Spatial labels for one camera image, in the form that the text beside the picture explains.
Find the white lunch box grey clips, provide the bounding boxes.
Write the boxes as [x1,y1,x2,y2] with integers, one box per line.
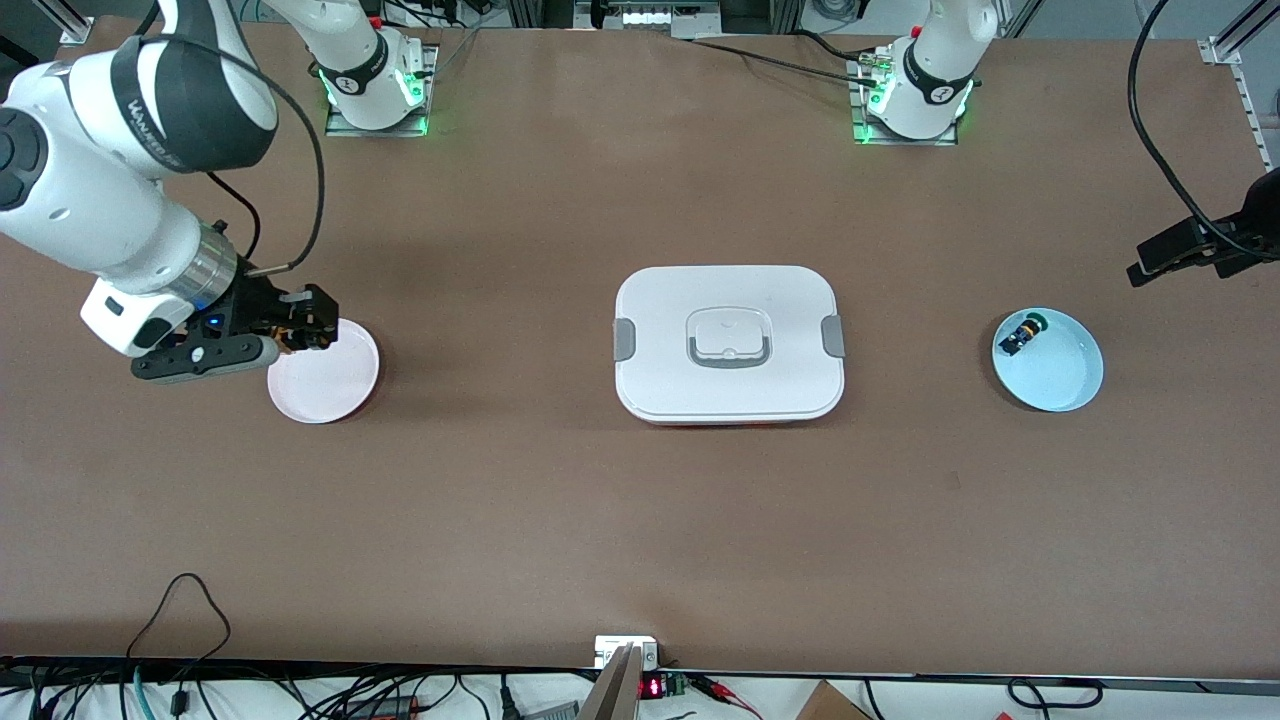
[613,265,846,428]

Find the brown cardboard box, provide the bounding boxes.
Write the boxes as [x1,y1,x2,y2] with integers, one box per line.
[795,680,871,720]

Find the pale pink round plate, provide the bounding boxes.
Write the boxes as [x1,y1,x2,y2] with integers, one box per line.
[267,318,381,425]

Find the light blue round plate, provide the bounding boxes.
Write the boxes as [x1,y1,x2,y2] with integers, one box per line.
[991,307,1105,413]

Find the black power adapter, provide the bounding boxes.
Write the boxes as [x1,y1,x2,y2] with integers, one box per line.
[345,694,423,720]

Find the red clip leads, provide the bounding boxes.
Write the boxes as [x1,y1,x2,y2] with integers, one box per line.
[690,673,766,720]

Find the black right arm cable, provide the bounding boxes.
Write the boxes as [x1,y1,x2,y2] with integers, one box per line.
[150,0,327,278]

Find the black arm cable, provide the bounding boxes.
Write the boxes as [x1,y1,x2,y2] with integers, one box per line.
[1127,0,1253,264]
[150,0,327,278]

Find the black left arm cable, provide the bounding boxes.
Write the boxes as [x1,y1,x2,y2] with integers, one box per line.
[1127,0,1253,264]

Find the aluminium frame rail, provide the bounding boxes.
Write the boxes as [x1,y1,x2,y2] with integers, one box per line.
[40,0,96,46]
[1198,0,1280,171]

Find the thin black looped cable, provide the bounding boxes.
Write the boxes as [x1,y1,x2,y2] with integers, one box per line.
[125,572,233,691]

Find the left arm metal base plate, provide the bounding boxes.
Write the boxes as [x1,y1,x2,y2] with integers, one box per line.
[850,55,959,147]

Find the tangled black cable bundle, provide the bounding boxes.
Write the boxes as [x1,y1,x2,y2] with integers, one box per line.
[0,655,591,720]

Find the white post mounting plate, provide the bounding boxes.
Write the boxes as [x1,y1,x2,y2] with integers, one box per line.
[594,635,660,671]

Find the black cable across table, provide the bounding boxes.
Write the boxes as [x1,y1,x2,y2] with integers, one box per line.
[690,30,881,87]

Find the black oval cable loop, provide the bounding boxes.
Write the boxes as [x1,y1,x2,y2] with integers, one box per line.
[1007,677,1106,713]

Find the aluminium camera post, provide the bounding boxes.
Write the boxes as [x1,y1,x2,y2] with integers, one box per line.
[578,643,646,720]

